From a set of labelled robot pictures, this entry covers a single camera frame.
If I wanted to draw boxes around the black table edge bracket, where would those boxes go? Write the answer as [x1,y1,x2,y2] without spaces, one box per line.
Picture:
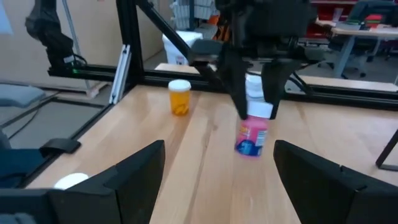
[39,138,82,156]

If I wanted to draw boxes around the white plastic bucket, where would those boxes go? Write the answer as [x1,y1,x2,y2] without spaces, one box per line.
[161,30,203,66]

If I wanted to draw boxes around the beige cardboard partition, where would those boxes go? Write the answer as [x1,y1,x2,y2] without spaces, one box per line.
[0,0,164,91]

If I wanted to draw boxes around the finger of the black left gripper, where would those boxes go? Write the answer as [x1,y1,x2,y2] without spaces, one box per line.
[260,58,295,121]
[216,46,250,121]

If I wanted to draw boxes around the silver aluminium profile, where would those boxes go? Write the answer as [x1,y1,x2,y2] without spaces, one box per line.
[108,44,132,105]

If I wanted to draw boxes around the wooden desk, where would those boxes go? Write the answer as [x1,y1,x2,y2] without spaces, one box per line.
[315,17,398,78]

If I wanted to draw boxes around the pink bottle white cap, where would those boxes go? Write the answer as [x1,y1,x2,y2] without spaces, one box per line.
[234,101,274,158]

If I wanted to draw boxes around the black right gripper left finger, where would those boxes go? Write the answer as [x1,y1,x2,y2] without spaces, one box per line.
[46,139,166,224]

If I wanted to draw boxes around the orange pill vial white cap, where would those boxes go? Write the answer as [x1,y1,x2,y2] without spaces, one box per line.
[53,172,90,191]
[167,78,192,117]

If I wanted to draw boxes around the storage cart with boxes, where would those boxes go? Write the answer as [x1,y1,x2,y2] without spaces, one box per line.
[169,0,233,41]

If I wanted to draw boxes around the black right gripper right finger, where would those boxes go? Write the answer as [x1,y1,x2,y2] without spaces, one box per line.
[273,139,398,224]

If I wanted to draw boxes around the grey padded seat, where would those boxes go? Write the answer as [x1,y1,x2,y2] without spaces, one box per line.
[0,83,47,109]

